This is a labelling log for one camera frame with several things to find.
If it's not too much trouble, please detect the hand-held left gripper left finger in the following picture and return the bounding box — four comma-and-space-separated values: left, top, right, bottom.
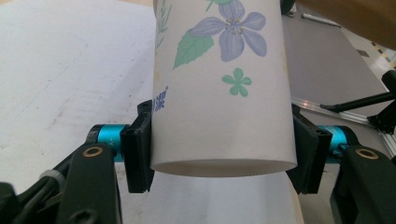
89, 99, 156, 194

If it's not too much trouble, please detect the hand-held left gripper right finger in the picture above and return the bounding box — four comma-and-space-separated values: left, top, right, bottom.
285, 104, 355, 196

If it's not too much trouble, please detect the floral paper cup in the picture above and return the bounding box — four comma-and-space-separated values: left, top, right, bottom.
149, 0, 299, 178

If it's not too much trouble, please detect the white foam mat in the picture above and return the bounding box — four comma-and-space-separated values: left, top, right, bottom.
0, 0, 305, 224

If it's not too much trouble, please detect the white power strip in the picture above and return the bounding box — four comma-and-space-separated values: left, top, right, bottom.
300, 12, 342, 29

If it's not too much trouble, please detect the aluminium rail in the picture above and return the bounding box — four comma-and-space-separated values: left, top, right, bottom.
290, 95, 396, 158

